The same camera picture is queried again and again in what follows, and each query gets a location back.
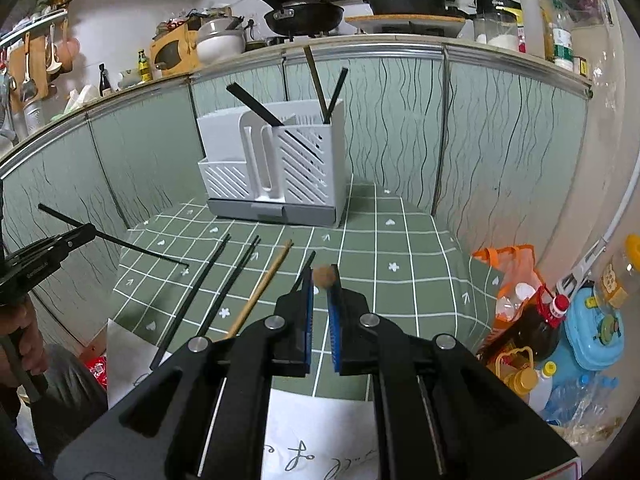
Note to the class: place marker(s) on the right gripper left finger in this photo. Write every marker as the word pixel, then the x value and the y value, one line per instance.
pixel 203 413

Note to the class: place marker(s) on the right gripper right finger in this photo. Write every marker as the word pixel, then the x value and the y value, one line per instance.
pixel 439 413

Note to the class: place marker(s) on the wooden chopstick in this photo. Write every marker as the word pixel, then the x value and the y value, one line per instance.
pixel 325 277
pixel 258 291

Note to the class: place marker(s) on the person left hand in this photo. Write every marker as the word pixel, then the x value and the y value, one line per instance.
pixel 22 316

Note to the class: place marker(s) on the yellow cap oil bottle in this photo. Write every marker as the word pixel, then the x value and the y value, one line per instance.
pixel 516 369

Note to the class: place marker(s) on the red cap dark bottle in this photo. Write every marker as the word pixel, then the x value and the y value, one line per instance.
pixel 537 328

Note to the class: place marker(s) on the green checked tablecloth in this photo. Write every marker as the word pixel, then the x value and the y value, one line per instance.
pixel 409 267

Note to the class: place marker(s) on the orange plastic bag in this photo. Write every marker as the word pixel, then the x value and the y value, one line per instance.
pixel 520 280

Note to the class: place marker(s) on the metal perforated utensil cup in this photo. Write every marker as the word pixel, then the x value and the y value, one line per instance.
pixel 35 116

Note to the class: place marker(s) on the blue plastic toy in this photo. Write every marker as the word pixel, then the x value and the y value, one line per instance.
pixel 591 340

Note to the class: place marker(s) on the dark soy sauce bottle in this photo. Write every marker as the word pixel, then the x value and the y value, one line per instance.
pixel 105 87

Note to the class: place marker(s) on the yellow lid plastic jar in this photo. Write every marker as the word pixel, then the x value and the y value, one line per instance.
pixel 619 279

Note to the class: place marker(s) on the green glass bottle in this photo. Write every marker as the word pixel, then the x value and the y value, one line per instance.
pixel 144 66

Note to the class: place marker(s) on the white grey utensil holder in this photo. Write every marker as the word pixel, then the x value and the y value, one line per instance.
pixel 294 173

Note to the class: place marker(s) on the yellow microwave oven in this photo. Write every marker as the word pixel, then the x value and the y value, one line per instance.
pixel 175 52

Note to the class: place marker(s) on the white rice cooker pot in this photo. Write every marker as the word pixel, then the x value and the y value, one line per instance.
pixel 219 39

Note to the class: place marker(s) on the black frying pan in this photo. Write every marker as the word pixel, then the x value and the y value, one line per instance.
pixel 311 18

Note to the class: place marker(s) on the green label jar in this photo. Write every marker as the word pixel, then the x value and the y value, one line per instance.
pixel 562 48

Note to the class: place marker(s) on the glass sugar jar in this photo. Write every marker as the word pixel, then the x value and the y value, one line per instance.
pixel 495 23

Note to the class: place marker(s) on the wooden cutting board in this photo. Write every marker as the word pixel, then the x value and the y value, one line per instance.
pixel 422 19

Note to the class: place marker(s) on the white squeeze bottle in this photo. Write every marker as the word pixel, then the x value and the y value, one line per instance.
pixel 533 28

